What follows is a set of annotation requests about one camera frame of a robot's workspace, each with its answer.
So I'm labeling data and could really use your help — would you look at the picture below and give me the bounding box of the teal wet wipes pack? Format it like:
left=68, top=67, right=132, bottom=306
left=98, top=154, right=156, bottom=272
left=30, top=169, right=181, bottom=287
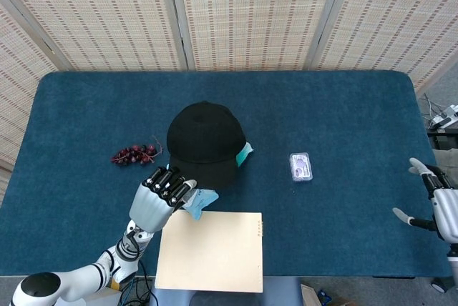
left=234, top=141, right=255, bottom=169

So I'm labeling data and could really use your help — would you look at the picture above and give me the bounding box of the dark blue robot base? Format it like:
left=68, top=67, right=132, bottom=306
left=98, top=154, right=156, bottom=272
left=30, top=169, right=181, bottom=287
left=149, top=277, right=303, bottom=306

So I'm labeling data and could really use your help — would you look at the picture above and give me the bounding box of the blue table cloth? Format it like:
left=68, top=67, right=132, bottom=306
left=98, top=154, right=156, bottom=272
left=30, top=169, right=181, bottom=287
left=0, top=70, right=454, bottom=279

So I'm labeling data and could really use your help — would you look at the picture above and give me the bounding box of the light blue wet wipes pack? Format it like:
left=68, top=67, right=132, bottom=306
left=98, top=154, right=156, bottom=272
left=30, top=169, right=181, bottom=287
left=182, top=187, right=220, bottom=222

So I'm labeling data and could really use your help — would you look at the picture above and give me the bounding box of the black side shelf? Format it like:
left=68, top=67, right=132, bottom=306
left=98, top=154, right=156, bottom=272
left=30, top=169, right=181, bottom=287
left=427, top=127, right=458, bottom=152

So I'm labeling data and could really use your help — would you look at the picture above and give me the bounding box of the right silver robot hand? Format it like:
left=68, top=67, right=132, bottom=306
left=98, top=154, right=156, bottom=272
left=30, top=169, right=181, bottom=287
left=392, top=157, right=458, bottom=242

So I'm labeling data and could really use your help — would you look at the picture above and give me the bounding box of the black cap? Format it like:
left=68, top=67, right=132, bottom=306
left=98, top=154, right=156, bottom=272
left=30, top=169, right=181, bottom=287
left=166, top=101, right=248, bottom=189

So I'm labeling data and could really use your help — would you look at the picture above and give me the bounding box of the bamboo folding screen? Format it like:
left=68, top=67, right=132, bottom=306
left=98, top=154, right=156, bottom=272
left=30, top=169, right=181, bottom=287
left=0, top=0, right=458, bottom=207

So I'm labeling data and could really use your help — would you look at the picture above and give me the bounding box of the blue cable bundle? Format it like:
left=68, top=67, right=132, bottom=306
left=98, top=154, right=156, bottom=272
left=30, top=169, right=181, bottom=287
left=120, top=277, right=153, bottom=306

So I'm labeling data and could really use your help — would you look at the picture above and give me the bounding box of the white power strip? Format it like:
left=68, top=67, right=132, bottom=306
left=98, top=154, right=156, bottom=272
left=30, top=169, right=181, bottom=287
left=429, top=104, right=458, bottom=129

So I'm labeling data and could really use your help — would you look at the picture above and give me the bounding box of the brown cardboard box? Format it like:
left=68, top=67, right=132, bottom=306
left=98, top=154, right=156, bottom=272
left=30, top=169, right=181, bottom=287
left=300, top=283, right=325, bottom=306

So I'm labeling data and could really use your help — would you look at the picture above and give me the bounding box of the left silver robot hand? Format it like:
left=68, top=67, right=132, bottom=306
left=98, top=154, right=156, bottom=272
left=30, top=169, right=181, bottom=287
left=128, top=166, right=198, bottom=234

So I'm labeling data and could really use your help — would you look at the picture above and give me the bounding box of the dark red grape bunch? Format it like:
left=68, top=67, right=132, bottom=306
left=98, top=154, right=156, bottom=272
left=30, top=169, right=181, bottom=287
left=111, top=135, right=165, bottom=168

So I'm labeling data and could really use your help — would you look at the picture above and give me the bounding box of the clear purple plastic box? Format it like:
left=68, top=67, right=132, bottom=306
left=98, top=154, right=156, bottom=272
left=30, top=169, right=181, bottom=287
left=288, top=152, right=314, bottom=183

